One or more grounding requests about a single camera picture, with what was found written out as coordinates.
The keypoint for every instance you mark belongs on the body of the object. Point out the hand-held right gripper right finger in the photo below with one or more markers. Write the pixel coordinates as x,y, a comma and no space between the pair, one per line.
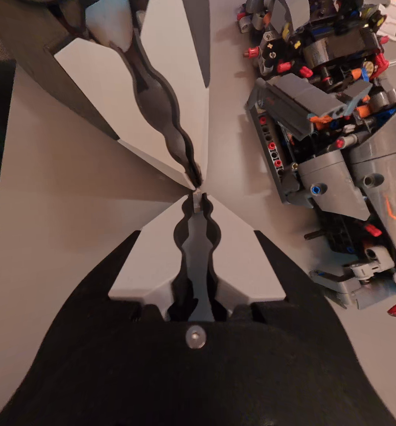
244,266

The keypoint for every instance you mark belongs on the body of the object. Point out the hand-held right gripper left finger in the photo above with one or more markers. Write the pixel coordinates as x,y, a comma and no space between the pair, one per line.
141,266

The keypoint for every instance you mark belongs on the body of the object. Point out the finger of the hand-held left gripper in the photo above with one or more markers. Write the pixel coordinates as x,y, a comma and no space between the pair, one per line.
184,83
101,86

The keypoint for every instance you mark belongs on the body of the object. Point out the small grey lego piece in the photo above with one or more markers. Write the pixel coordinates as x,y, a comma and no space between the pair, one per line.
197,201

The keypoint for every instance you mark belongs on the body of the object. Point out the grey and black lego car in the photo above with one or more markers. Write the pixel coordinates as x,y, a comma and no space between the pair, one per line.
334,173

